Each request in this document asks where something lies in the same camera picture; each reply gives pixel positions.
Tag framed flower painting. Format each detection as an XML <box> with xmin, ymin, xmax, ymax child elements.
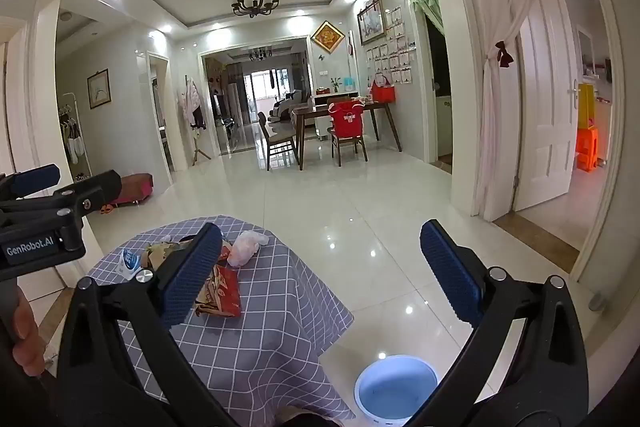
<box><xmin>87</xmin><ymin>68</ymin><xmax>110</xmax><ymax>110</ymax></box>

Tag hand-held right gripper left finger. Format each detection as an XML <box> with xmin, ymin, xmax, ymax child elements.
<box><xmin>52</xmin><ymin>222</ymin><xmax>281</xmax><ymax>427</ymax></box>

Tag grey massage chair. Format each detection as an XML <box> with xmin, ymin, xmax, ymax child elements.
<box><xmin>270</xmin><ymin>90</ymin><xmax>308</xmax><ymax>124</ymax></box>

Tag framed wall picture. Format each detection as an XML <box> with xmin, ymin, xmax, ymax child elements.
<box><xmin>356</xmin><ymin>0</ymin><xmax>386</xmax><ymax>46</ymax></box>

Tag orange plastic stool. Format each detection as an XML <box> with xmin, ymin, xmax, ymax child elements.
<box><xmin>575</xmin><ymin>127</ymin><xmax>607</xmax><ymax>172</ymax></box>

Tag grey checked tablecloth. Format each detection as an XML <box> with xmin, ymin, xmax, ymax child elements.
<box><xmin>86</xmin><ymin>214</ymin><xmax>357</xmax><ymax>420</ymax></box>

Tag red bench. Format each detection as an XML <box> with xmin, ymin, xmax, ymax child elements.
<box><xmin>112</xmin><ymin>173</ymin><xmax>154</xmax><ymax>209</ymax></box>

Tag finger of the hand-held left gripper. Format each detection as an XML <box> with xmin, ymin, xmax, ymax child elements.
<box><xmin>0</xmin><ymin>164</ymin><xmax>62</xmax><ymax>202</ymax></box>
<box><xmin>0</xmin><ymin>170</ymin><xmax>122</xmax><ymax>220</ymax></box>

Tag wooden coat stand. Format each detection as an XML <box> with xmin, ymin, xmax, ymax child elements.
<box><xmin>190</xmin><ymin>127</ymin><xmax>211</xmax><ymax>165</ymax></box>

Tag crumpled snack wrapper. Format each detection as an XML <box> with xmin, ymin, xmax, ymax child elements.
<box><xmin>142</xmin><ymin>236</ymin><xmax>201</xmax><ymax>269</ymax></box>

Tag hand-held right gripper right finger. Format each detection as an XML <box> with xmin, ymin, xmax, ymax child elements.
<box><xmin>405</xmin><ymin>220</ymin><xmax>589</xmax><ymax>427</ymax></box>

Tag group of wall paper sheets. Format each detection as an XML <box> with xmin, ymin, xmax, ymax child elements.
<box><xmin>365</xmin><ymin>7</ymin><xmax>418</xmax><ymax>85</ymax></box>

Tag wooden chair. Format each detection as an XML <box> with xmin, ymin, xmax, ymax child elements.
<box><xmin>327</xmin><ymin>97</ymin><xmax>366</xmax><ymax>166</ymax></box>
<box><xmin>257</xmin><ymin>112</ymin><xmax>301</xmax><ymax>171</ymax></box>

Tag hanging clothes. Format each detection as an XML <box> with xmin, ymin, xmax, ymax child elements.
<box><xmin>180</xmin><ymin>77</ymin><xmax>207</xmax><ymax>130</ymax></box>

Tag white plastic bag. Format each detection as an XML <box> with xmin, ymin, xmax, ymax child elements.
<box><xmin>226</xmin><ymin>230</ymin><xmax>261</xmax><ymax>268</ymax></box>

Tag white clothes rack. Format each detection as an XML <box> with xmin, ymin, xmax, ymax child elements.
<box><xmin>57</xmin><ymin>93</ymin><xmax>93</xmax><ymax>182</ymax></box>

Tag red shirt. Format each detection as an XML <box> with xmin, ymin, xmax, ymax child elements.
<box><xmin>328</xmin><ymin>101</ymin><xmax>365</xmax><ymax>138</ymax></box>

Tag dark red bow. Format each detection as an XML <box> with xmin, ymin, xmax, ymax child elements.
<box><xmin>495</xmin><ymin>39</ymin><xmax>515</xmax><ymax>68</ymax></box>

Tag red bag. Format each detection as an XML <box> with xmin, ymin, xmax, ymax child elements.
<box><xmin>370</xmin><ymin>74</ymin><xmax>397</xmax><ymax>104</ymax></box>

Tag person's left hand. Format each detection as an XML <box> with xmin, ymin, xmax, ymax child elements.
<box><xmin>12</xmin><ymin>287</ymin><xmax>47</xmax><ymax>375</ymax></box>

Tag red snack packet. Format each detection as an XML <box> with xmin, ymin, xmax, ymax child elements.
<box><xmin>194</xmin><ymin>264</ymin><xmax>242</xmax><ymax>318</ymax></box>

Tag red gold diamond wall decoration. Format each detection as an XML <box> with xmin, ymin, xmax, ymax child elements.
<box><xmin>310</xmin><ymin>20</ymin><xmax>346</xmax><ymax>58</ymax></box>

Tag light blue plastic bucket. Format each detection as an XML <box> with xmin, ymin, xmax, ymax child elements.
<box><xmin>354</xmin><ymin>353</ymin><xmax>441</xmax><ymax>423</ymax></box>

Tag small white blue cup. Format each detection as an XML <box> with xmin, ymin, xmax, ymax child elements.
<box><xmin>116</xmin><ymin>248</ymin><xmax>146</xmax><ymax>283</ymax></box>

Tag wooden dining table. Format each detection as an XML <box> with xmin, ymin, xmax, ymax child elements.
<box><xmin>291</xmin><ymin>99</ymin><xmax>402</xmax><ymax>171</ymax></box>

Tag yellow hanging object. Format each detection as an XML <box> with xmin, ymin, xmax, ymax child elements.
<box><xmin>577</xmin><ymin>82</ymin><xmax>594</xmax><ymax>128</ymax></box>

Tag white door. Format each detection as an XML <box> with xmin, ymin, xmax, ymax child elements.
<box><xmin>512</xmin><ymin>0</ymin><xmax>581</xmax><ymax>214</ymax></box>

